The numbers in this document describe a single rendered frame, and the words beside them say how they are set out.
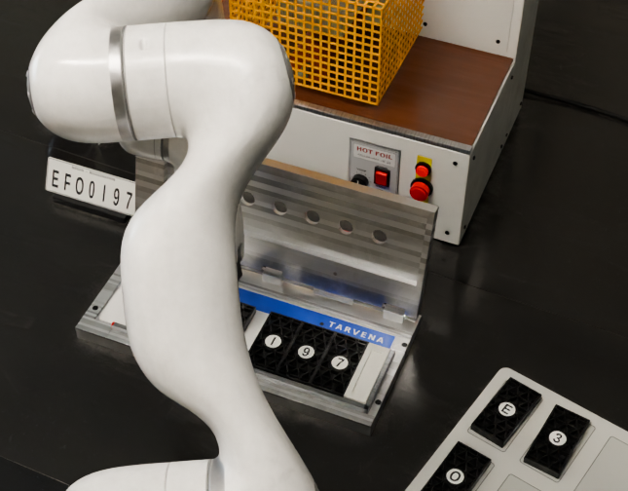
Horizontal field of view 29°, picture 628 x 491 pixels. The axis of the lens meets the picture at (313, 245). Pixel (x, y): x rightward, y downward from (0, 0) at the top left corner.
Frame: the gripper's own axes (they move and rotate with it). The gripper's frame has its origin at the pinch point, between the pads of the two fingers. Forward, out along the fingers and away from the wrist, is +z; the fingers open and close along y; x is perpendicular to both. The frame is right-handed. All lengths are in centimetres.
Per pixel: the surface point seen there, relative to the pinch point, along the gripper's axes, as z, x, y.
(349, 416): 7.8, -5.8, 24.2
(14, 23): -2, 53, -64
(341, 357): 5.1, 1.9, 19.9
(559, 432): 6, 2, 50
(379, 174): -8.8, 26.7, 15.1
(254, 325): 6.0, 3.6, 6.4
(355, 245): -5.9, 12.4, 17.0
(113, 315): 7.2, -2.1, -12.8
